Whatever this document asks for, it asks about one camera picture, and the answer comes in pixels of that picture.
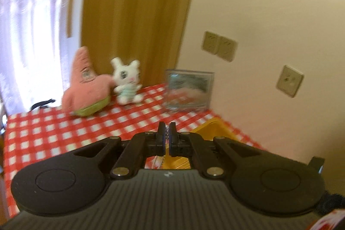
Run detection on pink starfish plush toy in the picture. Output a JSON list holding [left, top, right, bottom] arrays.
[[61, 46, 115, 117]]

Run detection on sheer white lace curtain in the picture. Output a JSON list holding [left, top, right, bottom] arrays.
[[1, 0, 78, 114]]

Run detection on brown curtain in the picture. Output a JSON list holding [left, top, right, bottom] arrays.
[[81, 0, 190, 86]]

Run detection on wall socket plate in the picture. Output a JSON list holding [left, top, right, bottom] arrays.
[[276, 65, 305, 98]]

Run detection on golden plastic tray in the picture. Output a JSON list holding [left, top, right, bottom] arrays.
[[145, 117, 241, 171]]

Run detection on wall switch plate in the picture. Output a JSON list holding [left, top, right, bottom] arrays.
[[202, 31, 219, 55], [217, 36, 238, 62]]

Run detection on red checkered tablecloth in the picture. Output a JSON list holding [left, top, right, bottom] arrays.
[[2, 83, 264, 218]]

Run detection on right wall switch plate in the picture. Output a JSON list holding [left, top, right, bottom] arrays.
[[217, 36, 238, 62]]

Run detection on black strap on chair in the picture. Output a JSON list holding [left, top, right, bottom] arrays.
[[29, 98, 56, 112]]

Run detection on left wall switch plate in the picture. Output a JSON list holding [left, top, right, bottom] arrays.
[[202, 31, 219, 55]]

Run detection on glass sand art frame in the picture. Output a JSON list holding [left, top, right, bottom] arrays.
[[163, 69, 215, 111]]

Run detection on white bunny plush toy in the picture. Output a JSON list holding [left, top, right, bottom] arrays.
[[111, 57, 143, 106]]

